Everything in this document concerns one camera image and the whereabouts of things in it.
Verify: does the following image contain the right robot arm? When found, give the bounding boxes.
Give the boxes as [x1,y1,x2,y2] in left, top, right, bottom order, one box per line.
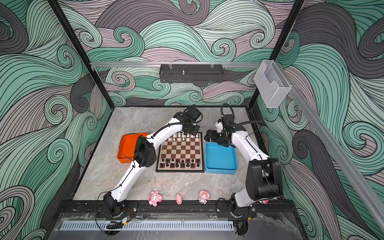
[205,104,283,209]

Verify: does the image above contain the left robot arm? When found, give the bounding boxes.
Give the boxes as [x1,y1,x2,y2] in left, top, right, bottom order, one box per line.
[103,105,203,218]

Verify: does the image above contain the white pieces on board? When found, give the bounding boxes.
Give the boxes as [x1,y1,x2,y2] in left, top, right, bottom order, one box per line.
[167,132,201,142]

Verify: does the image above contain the chess board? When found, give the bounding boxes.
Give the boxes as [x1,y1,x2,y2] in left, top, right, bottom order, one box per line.
[156,132,205,173]

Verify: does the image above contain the black pieces on board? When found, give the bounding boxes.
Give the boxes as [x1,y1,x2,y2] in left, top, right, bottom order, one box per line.
[158,159,204,171]

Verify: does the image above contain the blue tray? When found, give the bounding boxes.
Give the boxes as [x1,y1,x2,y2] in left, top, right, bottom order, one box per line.
[205,143,238,175]

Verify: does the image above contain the pink hooded doll figure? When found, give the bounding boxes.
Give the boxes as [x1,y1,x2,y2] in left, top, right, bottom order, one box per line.
[199,190,210,205]

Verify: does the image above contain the orange tray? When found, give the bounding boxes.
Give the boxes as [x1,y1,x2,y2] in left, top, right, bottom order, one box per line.
[117,133,149,164]

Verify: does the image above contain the small pink pig figure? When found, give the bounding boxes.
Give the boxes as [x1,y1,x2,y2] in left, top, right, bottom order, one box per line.
[176,194,183,205]

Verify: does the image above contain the white rabbit pink figure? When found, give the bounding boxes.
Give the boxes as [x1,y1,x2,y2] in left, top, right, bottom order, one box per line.
[260,199,269,205]

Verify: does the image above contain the pink plush figure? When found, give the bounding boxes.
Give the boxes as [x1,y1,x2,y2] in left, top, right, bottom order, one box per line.
[149,191,163,207]

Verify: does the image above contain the black wall tray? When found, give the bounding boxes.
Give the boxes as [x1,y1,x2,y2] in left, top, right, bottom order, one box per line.
[159,65,224,84]

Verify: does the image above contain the clear plastic wall holder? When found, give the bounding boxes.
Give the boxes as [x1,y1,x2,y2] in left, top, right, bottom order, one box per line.
[254,60,292,108]

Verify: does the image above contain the white slotted cable duct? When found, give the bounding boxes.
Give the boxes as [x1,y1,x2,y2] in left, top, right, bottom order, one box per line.
[59,220,234,232]

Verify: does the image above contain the aluminium rail back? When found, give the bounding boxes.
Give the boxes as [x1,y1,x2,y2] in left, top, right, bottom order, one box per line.
[90,61,261,69]

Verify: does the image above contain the aluminium rail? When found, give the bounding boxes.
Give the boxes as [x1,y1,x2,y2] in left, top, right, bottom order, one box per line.
[90,61,261,69]
[276,63,384,230]

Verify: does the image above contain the aluminium rail right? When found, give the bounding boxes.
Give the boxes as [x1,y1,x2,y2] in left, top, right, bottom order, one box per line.
[276,63,384,230]

